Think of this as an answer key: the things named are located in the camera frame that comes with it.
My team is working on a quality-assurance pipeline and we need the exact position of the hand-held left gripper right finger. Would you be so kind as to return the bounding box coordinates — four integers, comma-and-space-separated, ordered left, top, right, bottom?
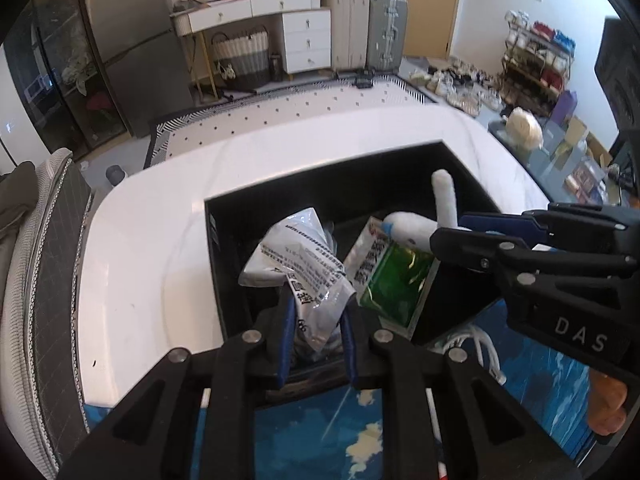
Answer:
341, 305, 586, 480

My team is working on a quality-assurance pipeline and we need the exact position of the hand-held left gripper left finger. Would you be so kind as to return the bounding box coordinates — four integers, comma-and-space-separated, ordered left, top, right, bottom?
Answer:
57, 282, 297, 480

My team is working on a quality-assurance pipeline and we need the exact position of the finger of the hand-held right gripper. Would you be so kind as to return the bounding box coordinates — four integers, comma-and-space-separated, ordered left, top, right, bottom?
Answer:
460, 202, 640, 266
430, 227, 638, 313

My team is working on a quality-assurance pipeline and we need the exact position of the white plush toy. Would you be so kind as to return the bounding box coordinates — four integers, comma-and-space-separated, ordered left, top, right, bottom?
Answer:
382, 170, 473, 256

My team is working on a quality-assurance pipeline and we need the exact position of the white printed plastic packet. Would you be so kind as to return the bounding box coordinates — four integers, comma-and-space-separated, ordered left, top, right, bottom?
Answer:
239, 207, 357, 353

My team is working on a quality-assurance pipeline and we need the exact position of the black storage box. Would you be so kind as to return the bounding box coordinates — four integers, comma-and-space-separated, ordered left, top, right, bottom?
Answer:
205, 141, 507, 401

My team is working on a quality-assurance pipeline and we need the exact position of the person's right hand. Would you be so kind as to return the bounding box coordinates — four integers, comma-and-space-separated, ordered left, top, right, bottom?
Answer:
587, 367, 628, 436

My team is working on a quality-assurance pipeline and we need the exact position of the green and white packet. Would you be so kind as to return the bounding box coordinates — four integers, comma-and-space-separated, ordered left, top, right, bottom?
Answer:
344, 216, 441, 341

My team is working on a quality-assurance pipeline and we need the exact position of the grey low table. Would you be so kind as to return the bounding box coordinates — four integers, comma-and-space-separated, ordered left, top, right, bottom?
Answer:
487, 110, 626, 207

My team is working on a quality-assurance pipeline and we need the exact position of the blue printed mat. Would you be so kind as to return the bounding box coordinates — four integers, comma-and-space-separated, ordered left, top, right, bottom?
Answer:
82, 305, 601, 480

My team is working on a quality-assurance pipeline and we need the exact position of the beige fluffy plush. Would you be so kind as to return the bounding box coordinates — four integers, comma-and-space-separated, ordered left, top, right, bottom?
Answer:
505, 107, 544, 151

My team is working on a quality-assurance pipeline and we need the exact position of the cardboard box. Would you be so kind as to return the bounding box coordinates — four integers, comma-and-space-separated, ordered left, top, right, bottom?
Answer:
554, 117, 612, 169

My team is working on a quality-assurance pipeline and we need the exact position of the purple paper bag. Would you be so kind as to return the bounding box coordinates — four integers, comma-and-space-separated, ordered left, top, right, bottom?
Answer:
547, 90, 579, 129

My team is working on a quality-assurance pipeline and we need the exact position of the pile of shoes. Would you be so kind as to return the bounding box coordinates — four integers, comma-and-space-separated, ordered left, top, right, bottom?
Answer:
410, 57, 507, 114

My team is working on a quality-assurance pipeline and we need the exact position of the gold shoe rack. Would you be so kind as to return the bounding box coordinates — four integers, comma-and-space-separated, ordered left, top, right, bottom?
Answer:
500, 10, 577, 117

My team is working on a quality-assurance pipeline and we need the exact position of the black monitor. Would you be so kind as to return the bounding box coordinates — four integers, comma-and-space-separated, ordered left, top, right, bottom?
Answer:
594, 17, 640, 137

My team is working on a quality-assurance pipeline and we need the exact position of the black and white rug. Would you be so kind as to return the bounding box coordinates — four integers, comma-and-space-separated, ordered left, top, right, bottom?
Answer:
144, 73, 427, 170

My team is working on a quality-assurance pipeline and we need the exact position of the silver suitcase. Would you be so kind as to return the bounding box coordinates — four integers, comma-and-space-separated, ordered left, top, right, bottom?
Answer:
366, 0, 409, 74

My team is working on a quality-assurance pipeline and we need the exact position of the beige door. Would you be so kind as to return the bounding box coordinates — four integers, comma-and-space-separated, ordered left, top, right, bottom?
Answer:
399, 0, 465, 61

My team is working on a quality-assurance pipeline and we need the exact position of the grey quilted chair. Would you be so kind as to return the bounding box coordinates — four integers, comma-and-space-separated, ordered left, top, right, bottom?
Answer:
0, 147, 95, 480

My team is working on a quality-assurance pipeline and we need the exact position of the beige suitcase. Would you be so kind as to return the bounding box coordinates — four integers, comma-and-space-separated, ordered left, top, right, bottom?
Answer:
321, 0, 372, 72

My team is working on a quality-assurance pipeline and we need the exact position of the white vanity desk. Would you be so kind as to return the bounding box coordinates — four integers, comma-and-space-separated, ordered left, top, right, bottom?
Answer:
170, 0, 333, 97

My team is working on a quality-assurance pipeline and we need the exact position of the grey and white basket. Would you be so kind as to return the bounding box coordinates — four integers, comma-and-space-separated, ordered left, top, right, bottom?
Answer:
210, 30, 272, 93

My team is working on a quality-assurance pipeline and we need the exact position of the dark cloth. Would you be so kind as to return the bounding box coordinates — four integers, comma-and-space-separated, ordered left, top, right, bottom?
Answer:
0, 160, 42, 223

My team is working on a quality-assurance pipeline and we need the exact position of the grey refrigerator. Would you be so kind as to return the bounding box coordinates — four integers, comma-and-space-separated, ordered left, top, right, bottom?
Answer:
77, 0, 195, 137

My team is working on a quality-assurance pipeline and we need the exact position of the dark glass cabinet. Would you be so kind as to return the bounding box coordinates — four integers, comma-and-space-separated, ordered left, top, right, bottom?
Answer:
4, 0, 132, 157

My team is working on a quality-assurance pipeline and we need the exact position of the white cable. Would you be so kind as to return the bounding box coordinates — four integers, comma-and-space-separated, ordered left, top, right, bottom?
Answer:
434, 325, 507, 387

